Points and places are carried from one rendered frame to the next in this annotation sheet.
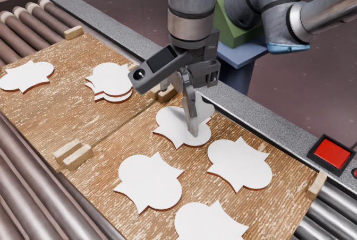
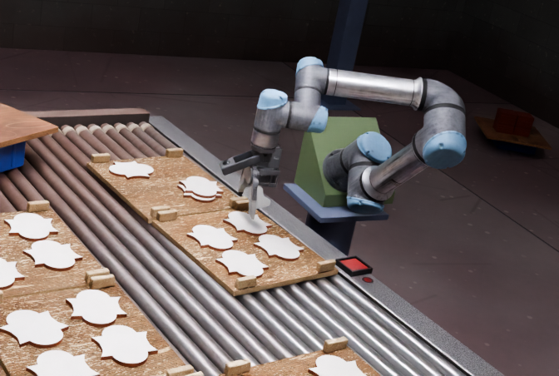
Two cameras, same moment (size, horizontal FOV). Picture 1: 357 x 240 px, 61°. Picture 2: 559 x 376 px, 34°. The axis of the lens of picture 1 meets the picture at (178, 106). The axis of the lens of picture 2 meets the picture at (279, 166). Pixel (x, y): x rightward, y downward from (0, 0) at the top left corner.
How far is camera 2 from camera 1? 201 cm
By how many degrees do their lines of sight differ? 25
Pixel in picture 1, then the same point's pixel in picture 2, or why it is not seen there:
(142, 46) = (233, 180)
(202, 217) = (240, 256)
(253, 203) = (278, 263)
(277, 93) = not seen: hidden behind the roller
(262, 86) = not seen: hidden behind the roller
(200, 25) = (268, 139)
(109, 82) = (198, 187)
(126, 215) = (192, 245)
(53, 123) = (149, 199)
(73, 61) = (169, 170)
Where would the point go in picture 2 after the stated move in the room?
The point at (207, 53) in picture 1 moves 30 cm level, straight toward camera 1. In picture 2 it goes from (273, 161) to (234, 196)
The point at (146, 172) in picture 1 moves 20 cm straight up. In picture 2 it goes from (212, 233) to (223, 166)
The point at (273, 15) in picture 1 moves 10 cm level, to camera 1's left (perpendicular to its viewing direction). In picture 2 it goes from (354, 173) to (324, 165)
